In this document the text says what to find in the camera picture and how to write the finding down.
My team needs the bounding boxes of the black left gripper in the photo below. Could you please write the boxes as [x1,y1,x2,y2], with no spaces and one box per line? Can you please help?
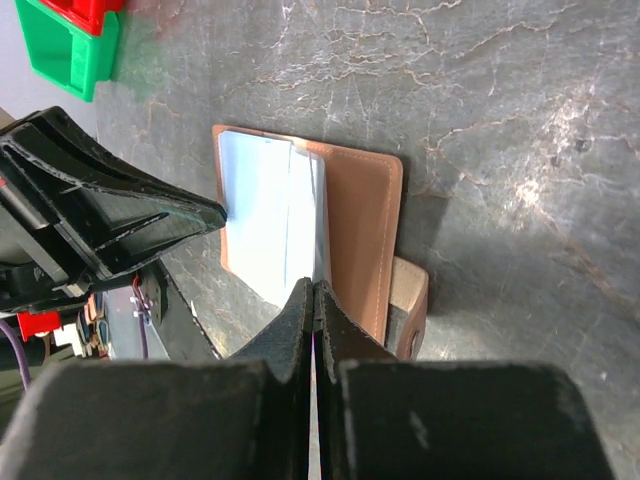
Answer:
[1,107,225,313]

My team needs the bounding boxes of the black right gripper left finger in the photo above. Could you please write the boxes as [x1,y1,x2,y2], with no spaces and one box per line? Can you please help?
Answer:
[1,279,313,479]

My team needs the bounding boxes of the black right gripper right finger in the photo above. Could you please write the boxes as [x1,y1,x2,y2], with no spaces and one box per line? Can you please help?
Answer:
[314,282,613,479]

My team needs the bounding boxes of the brown leather card holder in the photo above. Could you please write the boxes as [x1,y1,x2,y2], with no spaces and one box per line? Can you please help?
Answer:
[212,125,429,359]

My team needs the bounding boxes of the green plastic bin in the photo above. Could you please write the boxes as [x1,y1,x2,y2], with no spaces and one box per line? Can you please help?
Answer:
[15,1,123,102]

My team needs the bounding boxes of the red plastic bin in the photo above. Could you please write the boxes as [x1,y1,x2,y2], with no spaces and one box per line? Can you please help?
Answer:
[41,0,127,36]

